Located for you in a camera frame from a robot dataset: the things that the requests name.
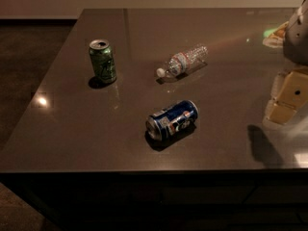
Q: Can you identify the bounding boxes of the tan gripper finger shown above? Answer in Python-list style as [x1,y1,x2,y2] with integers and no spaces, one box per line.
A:
[263,21,289,48]
[264,68,308,125]

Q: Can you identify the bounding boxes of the blue pepsi can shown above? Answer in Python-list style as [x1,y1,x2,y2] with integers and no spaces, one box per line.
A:
[145,100,198,141]

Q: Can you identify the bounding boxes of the green soda can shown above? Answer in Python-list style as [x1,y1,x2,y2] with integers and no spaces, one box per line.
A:
[89,39,116,84]

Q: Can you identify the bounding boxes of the clear plastic water bottle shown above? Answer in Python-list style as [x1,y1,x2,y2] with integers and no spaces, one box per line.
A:
[156,44,208,78]

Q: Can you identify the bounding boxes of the dark cabinet drawers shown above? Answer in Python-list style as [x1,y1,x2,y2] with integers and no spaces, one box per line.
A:
[1,173,308,231]

